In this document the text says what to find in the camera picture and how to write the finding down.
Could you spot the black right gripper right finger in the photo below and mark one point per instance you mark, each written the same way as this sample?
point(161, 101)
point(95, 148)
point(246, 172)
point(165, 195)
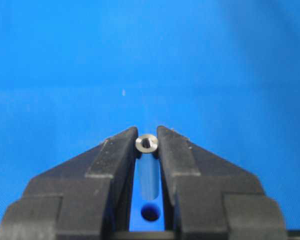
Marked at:
point(206, 197)

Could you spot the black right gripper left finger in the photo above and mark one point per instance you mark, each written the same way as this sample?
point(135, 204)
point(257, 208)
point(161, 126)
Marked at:
point(78, 199)

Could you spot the silver metal shaft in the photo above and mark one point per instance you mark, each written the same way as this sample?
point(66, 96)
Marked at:
point(148, 167)

